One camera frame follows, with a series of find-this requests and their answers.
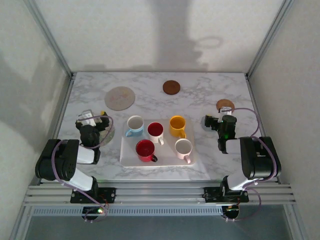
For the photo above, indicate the shiny grey round coaster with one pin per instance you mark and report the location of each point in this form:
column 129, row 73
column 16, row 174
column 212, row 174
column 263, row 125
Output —
column 110, row 137

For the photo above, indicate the woven rattan coaster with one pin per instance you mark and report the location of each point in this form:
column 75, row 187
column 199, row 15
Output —
column 225, row 103

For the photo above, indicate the large beige round printed coaster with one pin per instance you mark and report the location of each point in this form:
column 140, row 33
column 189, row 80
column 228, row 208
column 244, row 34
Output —
column 120, row 98

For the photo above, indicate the light blue mug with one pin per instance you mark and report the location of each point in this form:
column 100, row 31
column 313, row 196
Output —
column 135, row 125

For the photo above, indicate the yellow mug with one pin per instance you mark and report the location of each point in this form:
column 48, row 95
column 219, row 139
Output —
column 178, row 126

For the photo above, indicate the pale pink mug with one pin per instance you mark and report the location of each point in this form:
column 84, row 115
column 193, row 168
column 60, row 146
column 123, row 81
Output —
column 183, row 148

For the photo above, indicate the dark brown wooden coaster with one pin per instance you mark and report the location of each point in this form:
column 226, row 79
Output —
column 171, row 87

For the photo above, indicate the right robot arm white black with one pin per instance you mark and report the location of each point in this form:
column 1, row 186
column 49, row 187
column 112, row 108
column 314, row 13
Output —
column 260, row 160

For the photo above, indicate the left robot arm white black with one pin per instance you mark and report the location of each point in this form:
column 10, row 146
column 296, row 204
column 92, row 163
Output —
column 62, row 162

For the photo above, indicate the white rectangular tray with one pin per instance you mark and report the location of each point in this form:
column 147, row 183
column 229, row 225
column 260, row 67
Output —
column 130, row 155

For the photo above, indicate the white mug red inside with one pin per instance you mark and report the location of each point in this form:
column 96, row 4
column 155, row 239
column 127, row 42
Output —
column 155, row 131

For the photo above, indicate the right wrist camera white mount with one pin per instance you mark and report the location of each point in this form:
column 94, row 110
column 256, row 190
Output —
column 226, row 110

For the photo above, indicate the aluminium side rail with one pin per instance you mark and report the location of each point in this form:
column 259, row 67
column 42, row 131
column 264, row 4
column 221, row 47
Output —
column 65, row 100
column 254, row 100

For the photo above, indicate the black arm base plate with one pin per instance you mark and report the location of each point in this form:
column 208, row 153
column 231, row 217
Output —
column 211, row 196
column 110, row 195

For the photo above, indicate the aluminium cross rail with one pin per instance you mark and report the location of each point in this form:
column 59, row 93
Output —
column 160, row 195

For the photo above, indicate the aluminium frame post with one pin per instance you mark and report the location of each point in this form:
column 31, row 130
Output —
column 270, row 37
column 49, row 37

